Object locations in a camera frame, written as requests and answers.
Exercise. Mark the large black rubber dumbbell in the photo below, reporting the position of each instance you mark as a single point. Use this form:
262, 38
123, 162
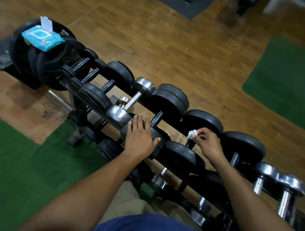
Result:
169, 99

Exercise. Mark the row of black dumbbells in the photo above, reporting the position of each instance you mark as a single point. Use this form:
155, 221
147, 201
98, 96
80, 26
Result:
198, 120

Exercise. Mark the chrome steel bar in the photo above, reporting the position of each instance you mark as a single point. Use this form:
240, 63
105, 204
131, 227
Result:
59, 99

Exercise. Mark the person's right thumb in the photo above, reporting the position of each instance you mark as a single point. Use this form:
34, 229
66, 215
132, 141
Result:
197, 140

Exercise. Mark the person's left hand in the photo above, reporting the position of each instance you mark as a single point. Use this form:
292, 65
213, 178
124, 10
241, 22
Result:
139, 141

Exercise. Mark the black weight plate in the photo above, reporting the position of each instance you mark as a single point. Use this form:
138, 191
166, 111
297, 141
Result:
31, 58
63, 29
57, 65

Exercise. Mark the white furniture piece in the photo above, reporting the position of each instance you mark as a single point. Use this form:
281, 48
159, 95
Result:
298, 5

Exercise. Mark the person's right forearm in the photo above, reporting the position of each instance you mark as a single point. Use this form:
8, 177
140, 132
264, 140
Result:
253, 205

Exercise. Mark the beige trousers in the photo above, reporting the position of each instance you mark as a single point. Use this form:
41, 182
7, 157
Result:
126, 199

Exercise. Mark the dark grey floor mat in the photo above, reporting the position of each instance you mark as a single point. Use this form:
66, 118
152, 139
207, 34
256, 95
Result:
173, 3

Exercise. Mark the blue wet wipes packet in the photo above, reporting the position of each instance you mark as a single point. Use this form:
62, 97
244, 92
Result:
42, 38

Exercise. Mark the white wet wipe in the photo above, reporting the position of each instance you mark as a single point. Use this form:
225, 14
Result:
191, 134

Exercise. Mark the person's left forearm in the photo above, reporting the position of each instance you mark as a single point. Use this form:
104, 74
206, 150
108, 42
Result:
86, 196

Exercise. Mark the person's right hand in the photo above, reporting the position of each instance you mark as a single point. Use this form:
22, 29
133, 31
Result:
211, 147

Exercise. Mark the person's left middle finger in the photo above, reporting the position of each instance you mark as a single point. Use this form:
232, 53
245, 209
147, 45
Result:
140, 122

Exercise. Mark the chrome dumbbell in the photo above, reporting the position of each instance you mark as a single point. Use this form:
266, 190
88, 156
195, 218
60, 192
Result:
158, 182
267, 170
144, 86
198, 218
123, 100
291, 183

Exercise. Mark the person's left little finger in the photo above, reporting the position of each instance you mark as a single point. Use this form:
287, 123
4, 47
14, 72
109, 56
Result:
129, 128

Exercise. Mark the person's left thumb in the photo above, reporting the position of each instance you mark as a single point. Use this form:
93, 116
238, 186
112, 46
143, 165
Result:
156, 142

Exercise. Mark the black metal dumbbell rack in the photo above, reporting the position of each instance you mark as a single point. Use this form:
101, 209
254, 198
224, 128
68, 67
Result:
75, 104

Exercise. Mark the green turf mat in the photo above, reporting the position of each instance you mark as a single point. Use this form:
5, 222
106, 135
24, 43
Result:
8, 176
288, 83

